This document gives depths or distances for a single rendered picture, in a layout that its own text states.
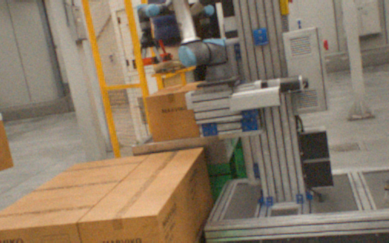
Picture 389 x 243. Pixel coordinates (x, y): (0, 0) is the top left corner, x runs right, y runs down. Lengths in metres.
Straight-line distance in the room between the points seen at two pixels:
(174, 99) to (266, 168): 0.88
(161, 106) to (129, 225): 1.34
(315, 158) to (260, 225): 0.55
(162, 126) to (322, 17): 8.92
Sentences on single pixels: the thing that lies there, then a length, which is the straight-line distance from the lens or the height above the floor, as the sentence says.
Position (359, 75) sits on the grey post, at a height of 0.53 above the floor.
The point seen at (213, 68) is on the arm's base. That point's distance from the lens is 2.51.
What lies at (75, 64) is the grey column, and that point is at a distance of 4.20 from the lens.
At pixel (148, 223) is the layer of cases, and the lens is 2.10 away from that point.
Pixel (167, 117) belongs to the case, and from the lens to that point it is 3.27.
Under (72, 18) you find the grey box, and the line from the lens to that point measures 4.14.
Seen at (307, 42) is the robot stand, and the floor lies 1.16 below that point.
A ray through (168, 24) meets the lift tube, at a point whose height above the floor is 1.44.
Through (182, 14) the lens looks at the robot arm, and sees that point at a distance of 2.48.
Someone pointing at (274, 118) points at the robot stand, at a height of 0.75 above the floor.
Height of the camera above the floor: 1.25
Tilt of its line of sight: 10 degrees down
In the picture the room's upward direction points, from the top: 10 degrees counter-clockwise
